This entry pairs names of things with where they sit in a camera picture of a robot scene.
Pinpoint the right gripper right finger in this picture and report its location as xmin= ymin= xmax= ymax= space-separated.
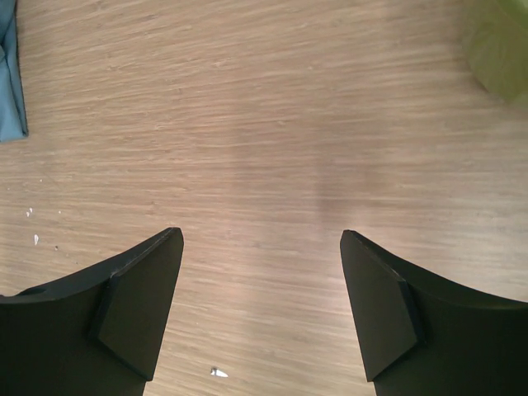
xmin=340 ymin=230 xmax=527 ymax=395

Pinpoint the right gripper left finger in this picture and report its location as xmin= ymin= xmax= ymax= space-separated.
xmin=1 ymin=227 xmax=183 ymax=395

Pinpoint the grey-blue t-shirt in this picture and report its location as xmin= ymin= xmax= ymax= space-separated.
xmin=0 ymin=0 xmax=28 ymax=143

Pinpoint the green plastic basket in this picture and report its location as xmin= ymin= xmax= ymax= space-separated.
xmin=462 ymin=0 xmax=527 ymax=107

